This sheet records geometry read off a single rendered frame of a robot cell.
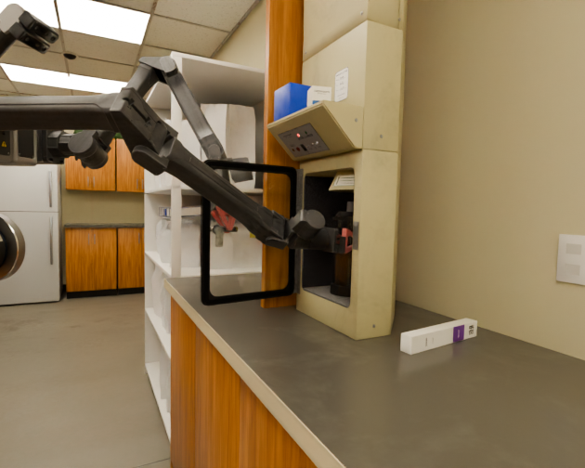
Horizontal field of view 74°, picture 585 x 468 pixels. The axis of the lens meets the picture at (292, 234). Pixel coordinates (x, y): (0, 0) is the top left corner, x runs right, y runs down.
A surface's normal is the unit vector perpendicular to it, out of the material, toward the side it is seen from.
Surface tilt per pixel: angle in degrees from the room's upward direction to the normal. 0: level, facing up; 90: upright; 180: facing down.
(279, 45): 90
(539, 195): 90
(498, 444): 0
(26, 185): 90
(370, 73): 90
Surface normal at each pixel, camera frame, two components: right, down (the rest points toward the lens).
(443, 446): 0.03, -1.00
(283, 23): 0.46, 0.07
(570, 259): -0.89, 0.01
